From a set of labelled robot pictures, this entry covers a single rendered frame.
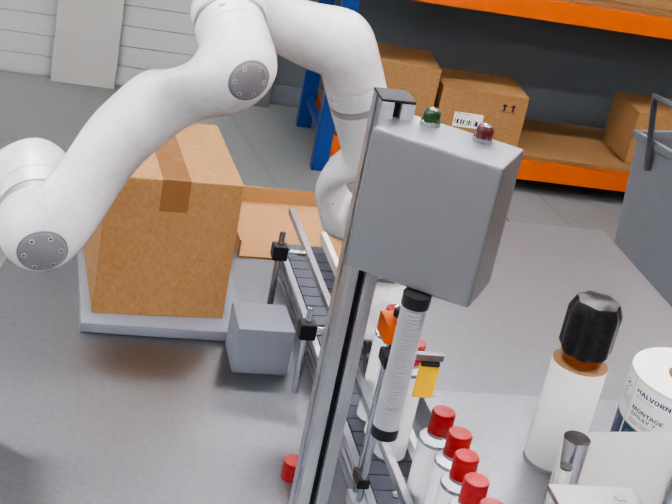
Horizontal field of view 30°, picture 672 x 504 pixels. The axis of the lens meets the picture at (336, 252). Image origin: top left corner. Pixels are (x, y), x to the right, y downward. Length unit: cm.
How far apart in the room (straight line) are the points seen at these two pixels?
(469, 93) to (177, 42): 145
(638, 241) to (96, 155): 277
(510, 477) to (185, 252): 70
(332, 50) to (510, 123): 397
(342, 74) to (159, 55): 437
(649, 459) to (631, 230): 247
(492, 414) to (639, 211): 220
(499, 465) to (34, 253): 80
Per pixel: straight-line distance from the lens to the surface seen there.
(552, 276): 288
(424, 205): 153
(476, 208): 151
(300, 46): 179
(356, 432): 202
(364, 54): 179
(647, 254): 428
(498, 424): 214
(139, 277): 227
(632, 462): 190
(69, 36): 606
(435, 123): 157
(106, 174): 181
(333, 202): 202
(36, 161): 189
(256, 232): 275
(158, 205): 221
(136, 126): 178
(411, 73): 554
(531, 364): 247
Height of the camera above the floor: 195
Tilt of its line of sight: 24 degrees down
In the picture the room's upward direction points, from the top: 12 degrees clockwise
